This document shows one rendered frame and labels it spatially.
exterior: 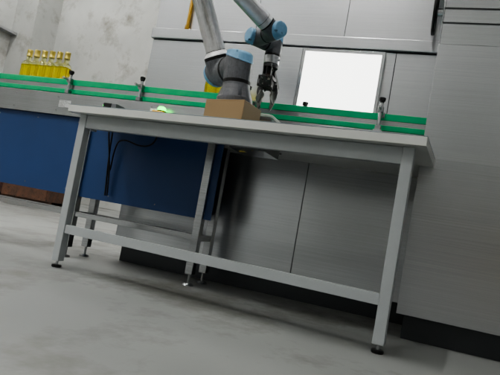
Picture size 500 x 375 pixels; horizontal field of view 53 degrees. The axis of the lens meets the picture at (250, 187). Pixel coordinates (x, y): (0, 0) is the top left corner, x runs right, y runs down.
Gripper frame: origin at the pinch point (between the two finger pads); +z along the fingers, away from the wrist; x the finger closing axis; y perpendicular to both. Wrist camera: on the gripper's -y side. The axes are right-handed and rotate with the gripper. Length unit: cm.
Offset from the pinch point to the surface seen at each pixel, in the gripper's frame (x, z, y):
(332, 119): 30.3, -1.1, -13.5
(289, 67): -0.3, -30.5, -29.9
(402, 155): 67, 22, 44
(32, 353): 0, 90, 130
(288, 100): 2.5, -12.7, -29.9
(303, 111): 15.6, -3.2, -13.5
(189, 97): -42.7, -2.8, -5.4
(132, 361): 17, 90, 117
